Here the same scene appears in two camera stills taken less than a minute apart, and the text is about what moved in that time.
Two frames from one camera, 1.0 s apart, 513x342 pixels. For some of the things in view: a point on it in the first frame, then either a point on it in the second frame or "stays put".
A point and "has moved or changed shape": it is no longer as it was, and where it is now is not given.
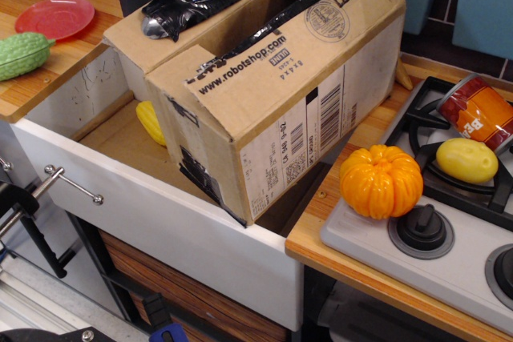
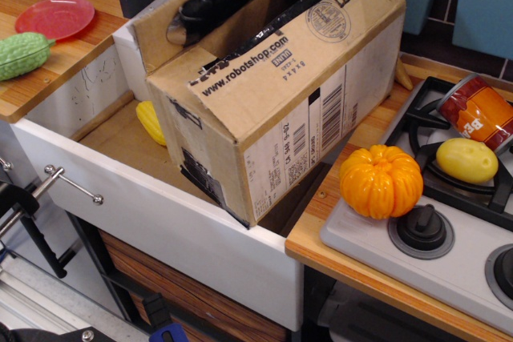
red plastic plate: x=58 y=18 stays put
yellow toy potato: x=467 y=161 stays put
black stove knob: x=425 y=233 stays put
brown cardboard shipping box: x=263 y=68 has moved or changed shape
